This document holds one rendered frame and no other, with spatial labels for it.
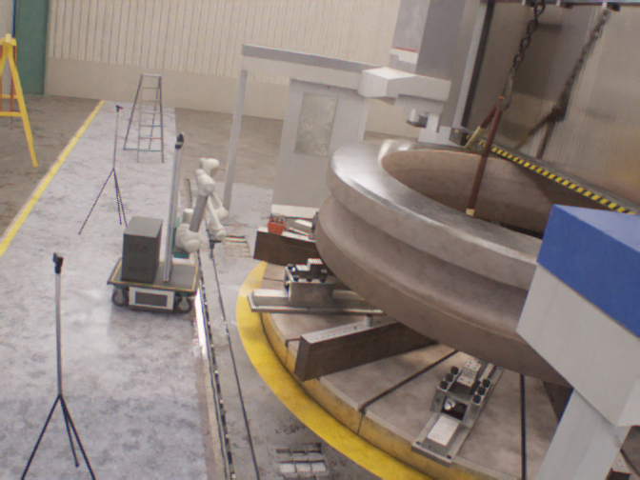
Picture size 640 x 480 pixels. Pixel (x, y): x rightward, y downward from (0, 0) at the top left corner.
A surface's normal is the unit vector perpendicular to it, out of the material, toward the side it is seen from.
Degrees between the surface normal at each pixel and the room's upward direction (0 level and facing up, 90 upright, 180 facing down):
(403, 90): 90
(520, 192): 90
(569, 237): 90
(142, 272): 90
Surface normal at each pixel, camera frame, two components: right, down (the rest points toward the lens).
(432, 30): 0.23, 0.37
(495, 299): -0.51, 0.21
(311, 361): 0.59, 0.37
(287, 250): -0.15, 0.32
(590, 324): -0.96, -0.07
